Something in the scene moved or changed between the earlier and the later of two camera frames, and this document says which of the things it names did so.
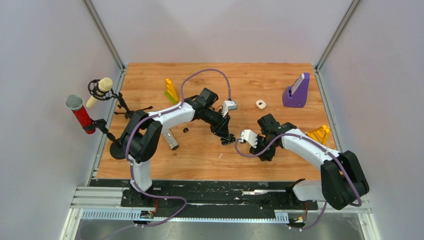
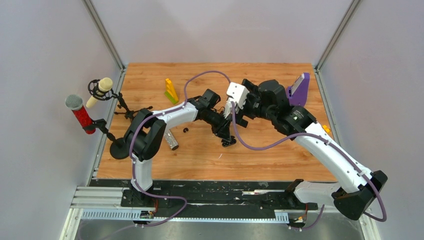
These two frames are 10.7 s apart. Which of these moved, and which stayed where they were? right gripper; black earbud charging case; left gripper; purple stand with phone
Moved: right gripper
Stayed: purple stand with phone; black earbud charging case; left gripper
